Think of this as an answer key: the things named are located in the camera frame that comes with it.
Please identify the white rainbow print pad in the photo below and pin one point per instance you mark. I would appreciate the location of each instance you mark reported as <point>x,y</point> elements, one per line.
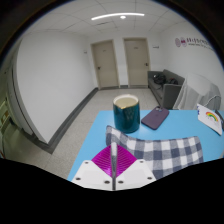
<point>209,120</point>

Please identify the long ceiling light strip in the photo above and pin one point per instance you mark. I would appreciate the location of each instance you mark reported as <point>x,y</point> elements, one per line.
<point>113,15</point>

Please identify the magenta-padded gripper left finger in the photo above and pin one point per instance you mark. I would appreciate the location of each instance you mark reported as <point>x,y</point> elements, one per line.
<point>89,174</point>

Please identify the chair under white cover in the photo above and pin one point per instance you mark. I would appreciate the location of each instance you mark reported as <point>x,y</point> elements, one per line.
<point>196,90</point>

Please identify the black bag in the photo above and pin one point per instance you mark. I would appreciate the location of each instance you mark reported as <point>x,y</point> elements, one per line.
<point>159,79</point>

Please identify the small round ceiling light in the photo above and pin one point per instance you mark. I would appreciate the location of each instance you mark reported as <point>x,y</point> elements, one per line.
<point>123,17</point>

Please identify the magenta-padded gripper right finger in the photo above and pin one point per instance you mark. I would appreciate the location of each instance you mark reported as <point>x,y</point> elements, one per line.
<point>136,173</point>

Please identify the dark teal ceramic mug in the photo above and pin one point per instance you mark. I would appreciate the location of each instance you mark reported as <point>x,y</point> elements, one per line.
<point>126,116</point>

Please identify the purple smartphone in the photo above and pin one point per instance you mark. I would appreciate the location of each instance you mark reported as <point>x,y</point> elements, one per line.
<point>155,118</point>

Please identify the dark flat notebook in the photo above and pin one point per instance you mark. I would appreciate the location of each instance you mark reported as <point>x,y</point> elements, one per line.
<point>221,116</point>

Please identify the grey white checked towel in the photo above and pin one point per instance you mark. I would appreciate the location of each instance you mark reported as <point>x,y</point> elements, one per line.
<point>166,150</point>

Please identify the wall logo sign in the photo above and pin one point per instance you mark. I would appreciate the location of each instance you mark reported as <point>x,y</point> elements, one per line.
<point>190,42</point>

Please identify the small dark bag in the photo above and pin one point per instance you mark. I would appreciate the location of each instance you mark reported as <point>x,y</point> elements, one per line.
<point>173,81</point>

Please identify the beige door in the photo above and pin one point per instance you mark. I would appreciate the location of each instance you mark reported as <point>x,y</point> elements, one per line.
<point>105,65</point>
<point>136,61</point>

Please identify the grey sofa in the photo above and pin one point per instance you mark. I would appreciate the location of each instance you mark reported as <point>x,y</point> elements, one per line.
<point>168,93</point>

